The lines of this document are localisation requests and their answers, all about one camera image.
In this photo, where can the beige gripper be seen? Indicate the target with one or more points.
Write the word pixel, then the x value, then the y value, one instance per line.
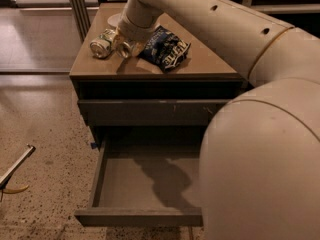
pixel 137 33

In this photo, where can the blue silver redbull can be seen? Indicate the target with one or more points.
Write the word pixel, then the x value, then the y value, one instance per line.
pixel 124 49

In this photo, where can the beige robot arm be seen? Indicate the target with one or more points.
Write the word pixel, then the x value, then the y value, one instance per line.
pixel 260 155

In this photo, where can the green white soda can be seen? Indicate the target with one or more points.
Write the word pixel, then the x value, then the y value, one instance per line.
pixel 102 46

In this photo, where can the grey drawer cabinet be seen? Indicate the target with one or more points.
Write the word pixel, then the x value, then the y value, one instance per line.
pixel 202 75

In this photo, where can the closed grey top drawer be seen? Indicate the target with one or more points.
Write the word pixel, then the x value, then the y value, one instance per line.
pixel 150 112

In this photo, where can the open grey middle drawer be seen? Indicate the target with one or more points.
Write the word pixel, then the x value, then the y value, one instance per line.
pixel 146 176

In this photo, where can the white ceramic bowl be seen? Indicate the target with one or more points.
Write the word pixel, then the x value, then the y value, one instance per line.
pixel 114 20

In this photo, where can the dark blue chip bag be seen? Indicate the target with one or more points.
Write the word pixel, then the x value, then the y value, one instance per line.
pixel 165 50

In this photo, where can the blue tape piece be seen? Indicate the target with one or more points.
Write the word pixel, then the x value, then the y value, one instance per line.
pixel 93 145

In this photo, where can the metal bar with yellow hook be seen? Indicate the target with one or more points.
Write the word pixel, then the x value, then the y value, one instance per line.
pixel 5 178

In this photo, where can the metal window frame post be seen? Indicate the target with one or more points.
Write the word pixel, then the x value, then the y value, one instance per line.
pixel 81 17

